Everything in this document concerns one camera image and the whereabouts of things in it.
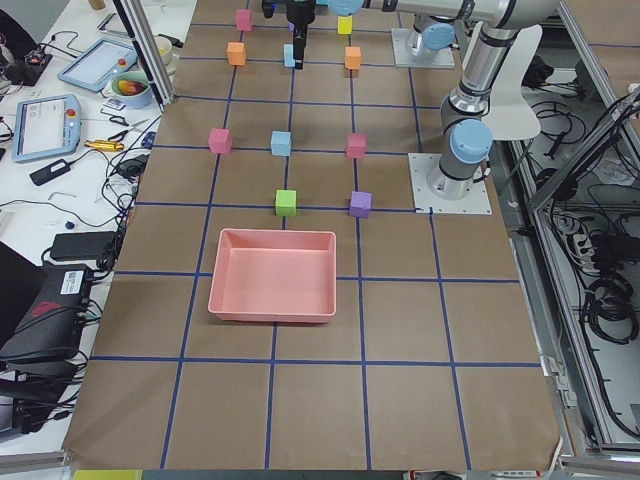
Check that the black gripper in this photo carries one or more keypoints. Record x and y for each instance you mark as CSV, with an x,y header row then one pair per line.
x,y
298,14

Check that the light blue foam block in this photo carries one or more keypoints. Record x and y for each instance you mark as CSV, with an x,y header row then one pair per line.
x,y
288,56
280,143

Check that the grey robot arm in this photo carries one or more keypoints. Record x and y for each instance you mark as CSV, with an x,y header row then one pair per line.
x,y
430,34
525,14

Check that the yellow foam block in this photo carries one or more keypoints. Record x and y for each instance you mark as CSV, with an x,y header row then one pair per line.
x,y
344,25

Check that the orange foam block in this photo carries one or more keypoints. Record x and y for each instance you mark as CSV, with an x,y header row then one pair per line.
x,y
352,58
236,53

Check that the cream bowl on plate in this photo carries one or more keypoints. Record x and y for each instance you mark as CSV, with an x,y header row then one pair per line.
x,y
165,49

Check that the green foam block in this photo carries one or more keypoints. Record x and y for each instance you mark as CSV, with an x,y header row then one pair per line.
x,y
285,203

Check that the light blue bowl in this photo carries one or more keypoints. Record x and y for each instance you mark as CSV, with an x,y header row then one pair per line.
x,y
132,88

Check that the purple foam block near pink tray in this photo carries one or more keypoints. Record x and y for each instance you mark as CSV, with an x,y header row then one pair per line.
x,y
360,204

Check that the blue teach pendant tablet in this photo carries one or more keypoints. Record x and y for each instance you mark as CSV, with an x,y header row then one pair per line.
x,y
46,128
94,68

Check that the gold metal tool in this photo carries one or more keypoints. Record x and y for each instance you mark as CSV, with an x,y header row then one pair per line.
x,y
105,145

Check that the white chair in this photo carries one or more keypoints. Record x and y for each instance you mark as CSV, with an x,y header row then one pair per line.
x,y
510,117

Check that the pink plastic tray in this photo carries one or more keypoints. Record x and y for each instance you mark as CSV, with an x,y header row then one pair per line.
x,y
274,276

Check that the black power adapter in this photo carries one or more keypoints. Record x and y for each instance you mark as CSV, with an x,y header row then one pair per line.
x,y
80,246

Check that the black laptop computer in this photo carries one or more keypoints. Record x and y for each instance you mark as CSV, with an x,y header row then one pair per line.
x,y
41,308

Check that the aluminium frame post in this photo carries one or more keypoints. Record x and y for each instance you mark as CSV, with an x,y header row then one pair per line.
x,y
139,32

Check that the scissors with black handles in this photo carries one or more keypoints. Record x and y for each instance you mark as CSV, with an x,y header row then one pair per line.
x,y
127,127

